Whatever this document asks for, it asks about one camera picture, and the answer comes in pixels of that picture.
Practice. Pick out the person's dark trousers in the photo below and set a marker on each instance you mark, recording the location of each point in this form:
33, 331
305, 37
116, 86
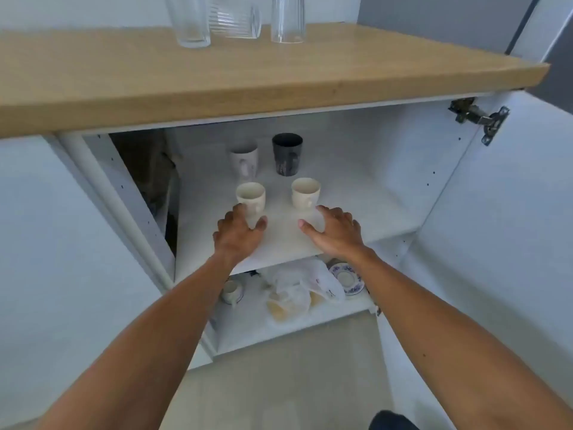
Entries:
394, 421

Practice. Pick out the wooden countertop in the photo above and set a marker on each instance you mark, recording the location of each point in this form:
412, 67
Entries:
224, 80

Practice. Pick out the white cabinet door with hinge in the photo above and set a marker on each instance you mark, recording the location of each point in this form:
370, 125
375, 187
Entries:
506, 228

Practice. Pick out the person's left forearm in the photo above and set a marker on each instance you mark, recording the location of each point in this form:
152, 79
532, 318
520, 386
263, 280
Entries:
147, 349

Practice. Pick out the person's right hand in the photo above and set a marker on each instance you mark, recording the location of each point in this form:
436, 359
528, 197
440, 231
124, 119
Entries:
340, 237

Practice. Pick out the person's left hand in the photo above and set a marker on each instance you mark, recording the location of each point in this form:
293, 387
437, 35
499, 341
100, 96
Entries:
237, 237

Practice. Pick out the black mug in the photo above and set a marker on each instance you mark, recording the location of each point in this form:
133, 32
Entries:
286, 154

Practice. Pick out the clear plastic bag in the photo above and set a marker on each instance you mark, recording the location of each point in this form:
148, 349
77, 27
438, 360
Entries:
295, 286

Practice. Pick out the ribbed clear glass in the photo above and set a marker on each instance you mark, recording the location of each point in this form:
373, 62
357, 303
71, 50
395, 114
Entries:
237, 20

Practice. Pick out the white mug with grey print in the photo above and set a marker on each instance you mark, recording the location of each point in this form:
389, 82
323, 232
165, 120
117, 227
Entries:
244, 162

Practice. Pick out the tall clear glass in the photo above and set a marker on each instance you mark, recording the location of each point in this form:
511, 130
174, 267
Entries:
288, 20

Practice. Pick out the white cabinet shelf board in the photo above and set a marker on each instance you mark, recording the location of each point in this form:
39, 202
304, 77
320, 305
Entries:
367, 210

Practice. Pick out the metal cabinet hinge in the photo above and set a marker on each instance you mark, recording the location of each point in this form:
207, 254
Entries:
481, 118

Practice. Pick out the small white cup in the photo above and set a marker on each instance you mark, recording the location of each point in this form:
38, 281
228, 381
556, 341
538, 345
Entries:
231, 291

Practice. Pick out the person's right forearm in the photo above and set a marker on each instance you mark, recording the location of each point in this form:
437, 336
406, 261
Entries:
443, 344

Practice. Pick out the cream ceramic mug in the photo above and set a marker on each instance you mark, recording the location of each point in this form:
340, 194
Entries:
305, 192
251, 194

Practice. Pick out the person's right thumb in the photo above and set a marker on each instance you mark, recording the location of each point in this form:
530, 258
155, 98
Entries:
307, 229

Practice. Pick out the plain clear drinking glass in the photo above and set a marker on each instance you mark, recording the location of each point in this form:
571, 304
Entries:
190, 22

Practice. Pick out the white cabinet body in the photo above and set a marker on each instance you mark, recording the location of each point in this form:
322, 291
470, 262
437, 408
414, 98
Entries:
403, 165

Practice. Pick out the person's left thumb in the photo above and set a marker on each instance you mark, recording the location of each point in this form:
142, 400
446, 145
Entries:
260, 223

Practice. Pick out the blue and white saucer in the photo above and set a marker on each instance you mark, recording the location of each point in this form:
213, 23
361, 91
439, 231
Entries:
348, 278

